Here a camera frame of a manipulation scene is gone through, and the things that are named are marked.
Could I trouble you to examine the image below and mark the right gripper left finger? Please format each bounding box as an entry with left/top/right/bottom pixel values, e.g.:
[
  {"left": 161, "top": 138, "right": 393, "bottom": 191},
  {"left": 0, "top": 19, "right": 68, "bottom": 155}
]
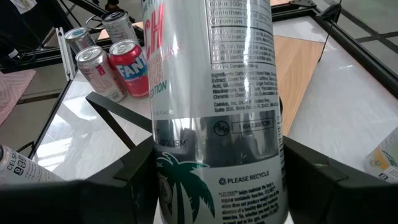
[{"left": 0, "top": 136, "right": 162, "bottom": 224}]

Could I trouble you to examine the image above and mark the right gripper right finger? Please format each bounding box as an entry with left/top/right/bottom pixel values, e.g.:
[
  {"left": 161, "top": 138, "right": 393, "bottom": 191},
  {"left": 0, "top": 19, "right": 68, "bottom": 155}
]
[{"left": 281, "top": 136, "right": 398, "bottom": 224}]

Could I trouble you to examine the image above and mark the Celsius Tropical Vibe can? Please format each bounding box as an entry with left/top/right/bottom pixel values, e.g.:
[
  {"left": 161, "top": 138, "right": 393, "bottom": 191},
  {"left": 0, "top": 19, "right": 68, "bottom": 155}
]
[{"left": 0, "top": 144, "right": 65, "bottom": 186}]

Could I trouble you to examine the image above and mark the pink mat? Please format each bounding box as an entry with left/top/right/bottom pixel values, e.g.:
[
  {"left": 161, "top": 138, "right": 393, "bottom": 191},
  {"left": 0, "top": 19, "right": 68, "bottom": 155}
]
[{"left": 0, "top": 68, "right": 37, "bottom": 125}]

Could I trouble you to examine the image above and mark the silver can with red print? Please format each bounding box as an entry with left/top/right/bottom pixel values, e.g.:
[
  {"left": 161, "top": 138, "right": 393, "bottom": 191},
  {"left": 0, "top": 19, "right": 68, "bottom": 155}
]
[{"left": 75, "top": 45, "right": 128, "bottom": 103}]

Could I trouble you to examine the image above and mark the red Fanta strawberry can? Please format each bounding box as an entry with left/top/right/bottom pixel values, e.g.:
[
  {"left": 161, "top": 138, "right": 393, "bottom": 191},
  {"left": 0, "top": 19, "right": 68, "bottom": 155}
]
[{"left": 108, "top": 39, "right": 150, "bottom": 99}]

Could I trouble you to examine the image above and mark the blue silver Red Bull can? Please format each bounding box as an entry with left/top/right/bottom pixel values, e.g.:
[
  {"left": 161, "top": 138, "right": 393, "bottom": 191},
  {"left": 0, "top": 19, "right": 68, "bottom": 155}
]
[{"left": 64, "top": 27, "right": 97, "bottom": 55}]

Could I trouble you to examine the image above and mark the white paper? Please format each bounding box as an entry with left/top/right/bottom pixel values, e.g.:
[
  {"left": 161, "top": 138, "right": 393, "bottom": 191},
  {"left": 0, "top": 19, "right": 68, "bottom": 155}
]
[{"left": 9, "top": 0, "right": 38, "bottom": 15}]

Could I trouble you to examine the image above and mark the long silver frame bracket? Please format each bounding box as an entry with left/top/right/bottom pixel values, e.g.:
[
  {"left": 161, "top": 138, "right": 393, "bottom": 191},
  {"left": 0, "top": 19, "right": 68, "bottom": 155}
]
[{"left": 55, "top": 27, "right": 77, "bottom": 82}]

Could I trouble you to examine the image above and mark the black cable bundle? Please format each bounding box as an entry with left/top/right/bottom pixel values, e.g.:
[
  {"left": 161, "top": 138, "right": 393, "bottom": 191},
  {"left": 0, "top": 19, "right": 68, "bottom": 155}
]
[{"left": 0, "top": 30, "right": 38, "bottom": 66}]

